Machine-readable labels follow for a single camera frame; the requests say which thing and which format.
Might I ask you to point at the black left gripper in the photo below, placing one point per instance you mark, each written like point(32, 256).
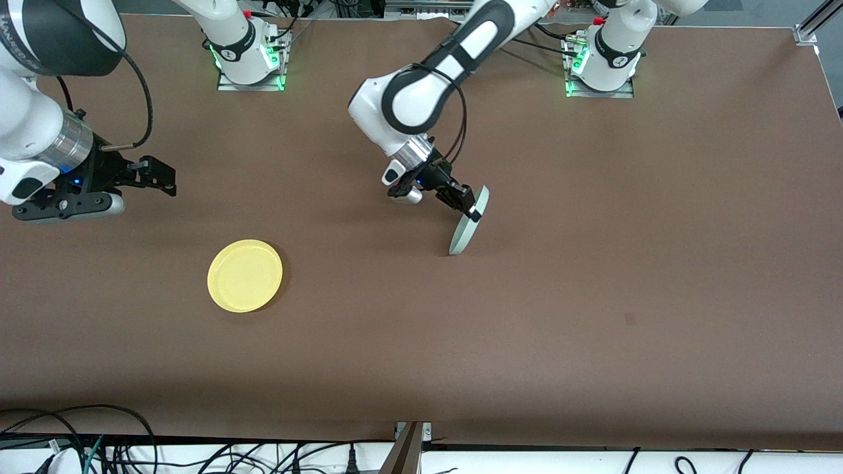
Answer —
point(435, 175)

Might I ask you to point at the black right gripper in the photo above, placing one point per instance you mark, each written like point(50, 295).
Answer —
point(108, 166)

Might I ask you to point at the light green round plate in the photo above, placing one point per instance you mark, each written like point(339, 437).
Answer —
point(464, 237)

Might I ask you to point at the yellow round plate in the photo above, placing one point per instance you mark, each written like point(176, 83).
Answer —
point(245, 276)

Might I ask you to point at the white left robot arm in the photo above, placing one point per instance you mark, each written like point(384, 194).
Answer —
point(421, 99)

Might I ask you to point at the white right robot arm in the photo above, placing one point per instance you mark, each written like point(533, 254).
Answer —
point(26, 118)

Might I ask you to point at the brown table cover mat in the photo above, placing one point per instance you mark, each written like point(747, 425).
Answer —
point(461, 329)

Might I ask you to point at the black power plug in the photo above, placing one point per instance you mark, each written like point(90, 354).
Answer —
point(352, 462)

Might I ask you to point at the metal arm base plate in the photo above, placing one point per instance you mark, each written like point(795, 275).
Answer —
point(280, 72)
point(625, 92)

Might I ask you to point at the aluminium frame rail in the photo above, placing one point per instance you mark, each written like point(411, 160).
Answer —
point(421, 6)

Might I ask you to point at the aluminium profile post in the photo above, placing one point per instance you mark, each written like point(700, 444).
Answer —
point(402, 454)

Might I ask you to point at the aluminium frame corner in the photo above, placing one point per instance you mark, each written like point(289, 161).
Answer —
point(813, 26)

